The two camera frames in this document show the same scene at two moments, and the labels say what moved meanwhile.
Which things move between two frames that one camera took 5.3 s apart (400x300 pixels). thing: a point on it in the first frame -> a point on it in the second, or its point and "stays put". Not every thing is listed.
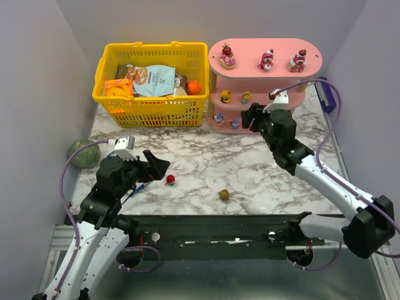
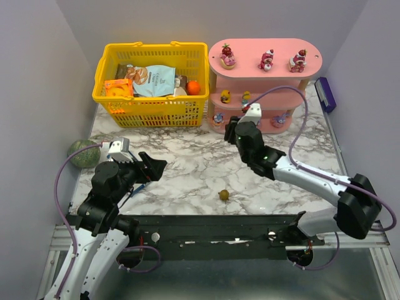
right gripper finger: x=252 y=117 -> x=230 y=130
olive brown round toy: x=224 y=194 stays put
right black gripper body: x=255 y=118 -> x=233 y=127
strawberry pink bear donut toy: x=227 y=60 stays put
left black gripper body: x=145 y=169 stays put
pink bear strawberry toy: x=297 y=62 stays put
